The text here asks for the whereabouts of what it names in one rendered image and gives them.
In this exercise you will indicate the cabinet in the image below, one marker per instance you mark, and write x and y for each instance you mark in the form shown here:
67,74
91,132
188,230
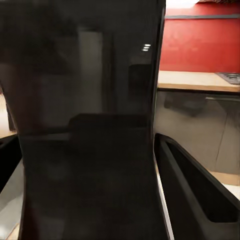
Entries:
204,122

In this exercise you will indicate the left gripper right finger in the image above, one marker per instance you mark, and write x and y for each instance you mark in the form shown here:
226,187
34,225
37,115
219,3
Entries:
199,206

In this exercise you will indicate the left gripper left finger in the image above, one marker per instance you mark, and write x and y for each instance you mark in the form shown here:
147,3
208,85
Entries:
10,156

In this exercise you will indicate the bottle of coffee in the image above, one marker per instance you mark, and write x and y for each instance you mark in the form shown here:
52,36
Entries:
80,78

